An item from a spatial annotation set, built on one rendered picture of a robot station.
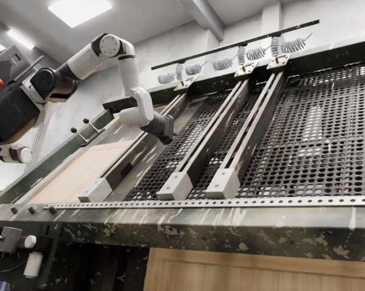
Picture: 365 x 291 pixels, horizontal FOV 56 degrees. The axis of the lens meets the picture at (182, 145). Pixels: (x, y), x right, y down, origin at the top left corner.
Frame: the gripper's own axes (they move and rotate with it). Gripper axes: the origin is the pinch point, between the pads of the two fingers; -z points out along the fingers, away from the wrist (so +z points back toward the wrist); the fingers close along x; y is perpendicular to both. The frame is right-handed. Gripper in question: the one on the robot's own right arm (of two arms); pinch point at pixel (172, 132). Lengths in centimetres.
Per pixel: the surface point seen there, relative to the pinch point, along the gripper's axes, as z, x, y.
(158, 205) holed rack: 20.9, -32.8, -10.7
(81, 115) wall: -413, 234, 569
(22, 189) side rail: 2, -21, 100
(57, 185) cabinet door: 3, -21, 67
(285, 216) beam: 24, -36, -54
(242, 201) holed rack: 20, -32, -41
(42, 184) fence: 6, -20, 76
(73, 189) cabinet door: 6, -24, 51
